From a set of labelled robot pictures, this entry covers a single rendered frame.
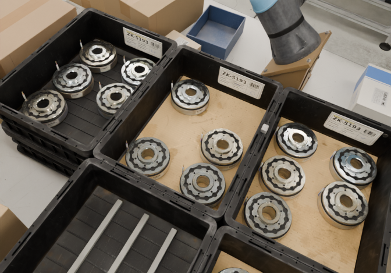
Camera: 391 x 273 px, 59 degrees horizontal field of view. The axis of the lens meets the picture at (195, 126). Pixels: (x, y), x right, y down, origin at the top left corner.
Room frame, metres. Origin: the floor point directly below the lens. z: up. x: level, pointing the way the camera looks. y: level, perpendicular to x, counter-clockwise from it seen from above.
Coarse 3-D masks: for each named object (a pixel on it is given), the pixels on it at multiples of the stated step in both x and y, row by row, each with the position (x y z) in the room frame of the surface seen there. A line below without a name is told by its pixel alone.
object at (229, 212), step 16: (304, 96) 0.58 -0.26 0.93; (272, 112) 0.51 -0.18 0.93; (352, 112) 0.54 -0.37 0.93; (384, 128) 0.51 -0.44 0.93; (256, 160) 0.38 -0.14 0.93; (240, 192) 0.31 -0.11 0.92; (224, 224) 0.24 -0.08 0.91; (240, 224) 0.24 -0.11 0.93; (384, 224) 0.27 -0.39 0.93; (272, 240) 0.21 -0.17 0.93; (384, 240) 0.24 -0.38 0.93; (304, 256) 0.19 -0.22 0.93; (384, 256) 0.21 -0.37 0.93; (336, 272) 0.17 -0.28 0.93; (384, 272) 0.18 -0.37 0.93
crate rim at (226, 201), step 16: (176, 48) 0.69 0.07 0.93; (192, 48) 0.70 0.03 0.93; (224, 64) 0.65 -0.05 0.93; (272, 80) 0.62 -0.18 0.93; (144, 96) 0.52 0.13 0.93; (128, 112) 0.46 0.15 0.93; (112, 128) 0.41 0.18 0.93; (256, 144) 0.42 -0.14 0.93; (112, 160) 0.34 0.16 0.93; (144, 176) 0.31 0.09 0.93; (240, 176) 0.34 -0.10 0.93; (176, 192) 0.28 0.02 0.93; (208, 208) 0.26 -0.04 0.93; (224, 208) 0.26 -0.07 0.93
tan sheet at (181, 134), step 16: (224, 96) 0.63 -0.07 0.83; (160, 112) 0.55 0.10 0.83; (176, 112) 0.56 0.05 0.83; (208, 112) 0.57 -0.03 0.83; (224, 112) 0.58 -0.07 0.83; (240, 112) 0.58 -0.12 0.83; (256, 112) 0.59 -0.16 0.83; (144, 128) 0.49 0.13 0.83; (160, 128) 0.50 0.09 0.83; (176, 128) 0.51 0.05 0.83; (192, 128) 0.51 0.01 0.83; (208, 128) 0.52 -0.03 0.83; (224, 128) 0.52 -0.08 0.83; (240, 128) 0.53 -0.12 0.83; (256, 128) 0.54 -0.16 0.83; (176, 144) 0.46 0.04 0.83; (192, 144) 0.46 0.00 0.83; (176, 160) 0.41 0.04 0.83; (192, 160) 0.42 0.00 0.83; (240, 160) 0.43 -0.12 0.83; (176, 176) 0.37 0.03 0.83; (224, 176) 0.38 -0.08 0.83
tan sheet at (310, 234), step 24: (288, 120) 0.57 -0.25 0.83; (336, 144) 0.52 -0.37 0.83; (312, 168) 0.44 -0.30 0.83; (312, 192) 0.37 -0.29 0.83; (240, 216) 0.29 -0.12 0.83; (264, 216) 0.30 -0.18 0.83; (312, 216) 0.31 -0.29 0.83; (288, 240) 0.25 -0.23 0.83; (312, 240) 0.26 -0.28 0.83; (336, 240) 0.26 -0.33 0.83; (336, 264) 0.21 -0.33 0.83
